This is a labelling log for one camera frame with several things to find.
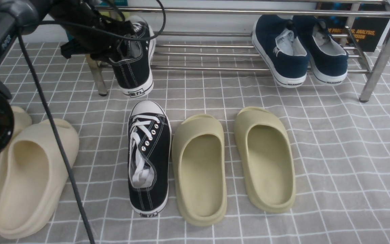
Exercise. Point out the olive green right slipper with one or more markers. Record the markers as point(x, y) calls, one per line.
point(267, 160)

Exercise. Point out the olive green left slipper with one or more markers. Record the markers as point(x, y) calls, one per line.
point(198, 160)

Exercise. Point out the cream slipper right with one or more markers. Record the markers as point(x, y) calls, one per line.
point(36, 175)

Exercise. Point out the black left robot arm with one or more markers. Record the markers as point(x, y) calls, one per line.
point(17, 18)

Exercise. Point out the navy blue sneaker right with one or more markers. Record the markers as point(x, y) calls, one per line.
point(328, 59)

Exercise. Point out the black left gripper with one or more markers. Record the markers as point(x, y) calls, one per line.
point(92, 32)

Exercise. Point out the navy blue sneaker left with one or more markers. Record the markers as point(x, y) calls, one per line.
point(277, 42)

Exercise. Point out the olive green slipper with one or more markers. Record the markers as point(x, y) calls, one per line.
point(198, 160)
point(267, 160)

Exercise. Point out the navy blue sneaker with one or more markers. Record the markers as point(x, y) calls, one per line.
point(328, 59)
point(277, 42)

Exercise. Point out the black canvas sneaker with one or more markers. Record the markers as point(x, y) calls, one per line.
point(132, 62)
point(149, 147)

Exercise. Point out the black book orange text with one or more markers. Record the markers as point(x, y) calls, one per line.
point(367, 31)

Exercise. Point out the grey white grid floor cloth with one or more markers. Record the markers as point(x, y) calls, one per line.
point(341, 151)

